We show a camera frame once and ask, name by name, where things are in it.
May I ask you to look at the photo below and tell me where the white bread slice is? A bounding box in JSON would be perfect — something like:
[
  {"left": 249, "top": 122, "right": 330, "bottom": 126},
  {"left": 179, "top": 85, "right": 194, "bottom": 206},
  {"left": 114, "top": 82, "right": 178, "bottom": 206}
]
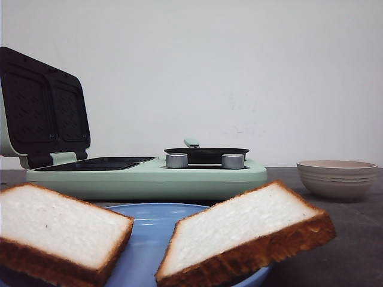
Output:
[
  {"left": 1, "top": 184, "right": 134, "bottom": 286},
  {"left": 155, "top": 180, "right": 336, "bottom": 286}
]

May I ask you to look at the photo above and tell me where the mint green sandwich maker lid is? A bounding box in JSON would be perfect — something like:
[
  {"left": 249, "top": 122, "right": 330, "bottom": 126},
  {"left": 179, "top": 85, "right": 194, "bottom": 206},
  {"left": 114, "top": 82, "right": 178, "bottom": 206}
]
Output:
[{"left": 1, "top": 47, "right": 90, "bottom": 169}]

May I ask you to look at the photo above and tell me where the mint green breakfast maker base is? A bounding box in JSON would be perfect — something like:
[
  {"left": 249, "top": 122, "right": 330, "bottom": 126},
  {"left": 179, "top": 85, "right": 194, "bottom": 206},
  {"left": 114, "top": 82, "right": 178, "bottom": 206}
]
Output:
[{"left": 26, "top": 157, "right": 268, "bottom": 201}]

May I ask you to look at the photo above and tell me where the left silver control knob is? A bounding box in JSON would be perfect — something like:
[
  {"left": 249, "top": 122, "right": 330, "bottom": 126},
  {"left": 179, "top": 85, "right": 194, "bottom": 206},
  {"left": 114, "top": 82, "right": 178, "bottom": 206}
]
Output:
[{"left": 165, "top": 153, "right": 189, "bottom": 169}]

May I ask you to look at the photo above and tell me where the silver control knob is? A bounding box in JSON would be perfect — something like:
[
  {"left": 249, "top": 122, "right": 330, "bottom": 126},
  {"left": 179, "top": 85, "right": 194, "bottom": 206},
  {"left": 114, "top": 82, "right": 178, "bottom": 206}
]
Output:
[
  {"left": 221, "top": 154, "right": 245, "bottom": 169},
  {"left": 165, "top": 153, "right": 189, "bottom": 169}
]

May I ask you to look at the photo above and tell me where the right silver control knob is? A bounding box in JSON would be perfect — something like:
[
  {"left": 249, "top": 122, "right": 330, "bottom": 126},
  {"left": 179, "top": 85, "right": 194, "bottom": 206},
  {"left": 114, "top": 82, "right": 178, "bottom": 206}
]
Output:
[{"left": 221, "top": 154, "right": 245, "bottom": 169}]

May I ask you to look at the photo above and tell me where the blue plate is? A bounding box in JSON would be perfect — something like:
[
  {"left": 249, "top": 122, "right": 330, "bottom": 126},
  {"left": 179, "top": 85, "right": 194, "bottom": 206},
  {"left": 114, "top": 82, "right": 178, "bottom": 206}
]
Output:
[{"left": 0, "top": 203, "right": 273, "bottom": 287}]

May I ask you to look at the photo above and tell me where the beige ribbed bowl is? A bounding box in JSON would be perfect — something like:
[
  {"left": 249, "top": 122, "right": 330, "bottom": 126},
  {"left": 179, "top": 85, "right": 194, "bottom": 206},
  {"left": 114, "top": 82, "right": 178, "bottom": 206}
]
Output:
[{"left": 296, "top": 160, "right": 378, "bottom": 200}]

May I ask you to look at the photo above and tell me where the black frying pan green handle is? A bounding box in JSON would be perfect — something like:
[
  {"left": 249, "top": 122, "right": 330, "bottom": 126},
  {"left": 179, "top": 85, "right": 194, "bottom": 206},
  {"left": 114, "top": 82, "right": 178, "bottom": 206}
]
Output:
[{"left": 164, "top": 138, "right": 250, "bottom": 164}]

